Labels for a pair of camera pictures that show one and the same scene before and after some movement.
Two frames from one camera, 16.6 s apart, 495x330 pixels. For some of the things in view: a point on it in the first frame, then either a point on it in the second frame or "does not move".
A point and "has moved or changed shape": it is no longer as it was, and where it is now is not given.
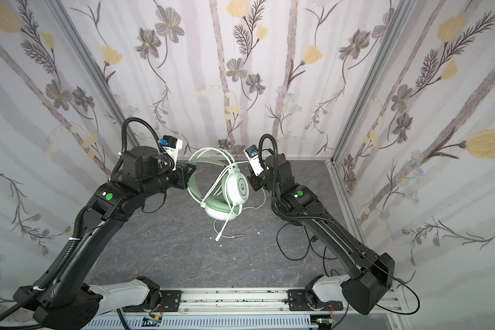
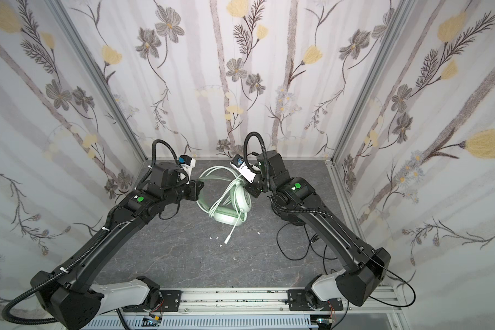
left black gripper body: [181, 177] -> [192, 190]
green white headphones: [235, 183] has moved or changed shape
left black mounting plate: [170, 300] does not move
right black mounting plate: [298, 300] does not move
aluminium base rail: [248, 303] does not move
